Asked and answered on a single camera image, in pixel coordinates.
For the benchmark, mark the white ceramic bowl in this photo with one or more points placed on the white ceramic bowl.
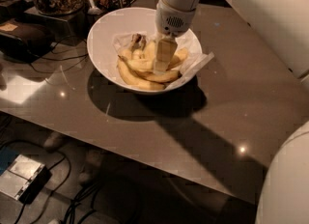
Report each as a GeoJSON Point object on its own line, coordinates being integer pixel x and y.
{"type": "Point", "coordinates": [100, 40]}

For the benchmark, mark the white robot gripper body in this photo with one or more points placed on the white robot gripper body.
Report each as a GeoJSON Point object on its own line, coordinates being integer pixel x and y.
{"type": "Point", "coordinates": [172, 21]}

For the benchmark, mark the silver spoon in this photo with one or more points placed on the silver spoon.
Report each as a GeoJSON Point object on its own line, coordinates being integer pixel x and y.
{"type": "Point", "coordinates": [93, 9]}

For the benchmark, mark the black device with label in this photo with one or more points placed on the black device with label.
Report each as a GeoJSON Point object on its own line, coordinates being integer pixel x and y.
{"type": "Point", "coordinates": [24, 42]}

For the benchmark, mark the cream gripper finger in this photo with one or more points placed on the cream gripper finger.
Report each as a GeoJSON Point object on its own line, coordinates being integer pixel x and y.
{"type": "Point", "coordinates": [164, 51]}

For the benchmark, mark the dark metal stand box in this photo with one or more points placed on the dark metal stand box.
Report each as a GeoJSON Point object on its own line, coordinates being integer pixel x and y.
{"type": "Point", "coordinates": [69, 29]}

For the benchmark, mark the white paper liner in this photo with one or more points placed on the white paper liner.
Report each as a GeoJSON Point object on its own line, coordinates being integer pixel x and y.
{"type": "Point", "coordinates": [195, 61]}

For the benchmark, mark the blue object on floor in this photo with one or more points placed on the blue object on floor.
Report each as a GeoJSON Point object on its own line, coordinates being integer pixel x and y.
{"type": "Point", "coordinates": [7, 157]}

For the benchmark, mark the yellow banana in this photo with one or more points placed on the yellow banana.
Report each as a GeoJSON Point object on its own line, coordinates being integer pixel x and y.
{"type": "Point", "coordinates": [138, 41]}
{"type": "Point", "coordinates": [132, 79]}
{"type": "Point", "coordinates": [139, 63]}
{"type": "Point", "coordinates": [168, 76]}
{"type": "Point", "coordinates": [149, 50]}

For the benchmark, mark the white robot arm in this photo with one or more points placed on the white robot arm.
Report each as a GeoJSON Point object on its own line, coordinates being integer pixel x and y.
{"type": "Point", "coordinates": [284, 26]}

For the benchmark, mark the upright yellow banana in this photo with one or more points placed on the upright yellow banana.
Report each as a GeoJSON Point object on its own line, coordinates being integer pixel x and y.
{"type": "Point", "coordinates": [149, 50]}

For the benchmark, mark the grey metal box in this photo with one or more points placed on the grey metal box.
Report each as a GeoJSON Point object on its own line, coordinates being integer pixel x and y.
{"type": "Point", "coordinates": [23, 179]}

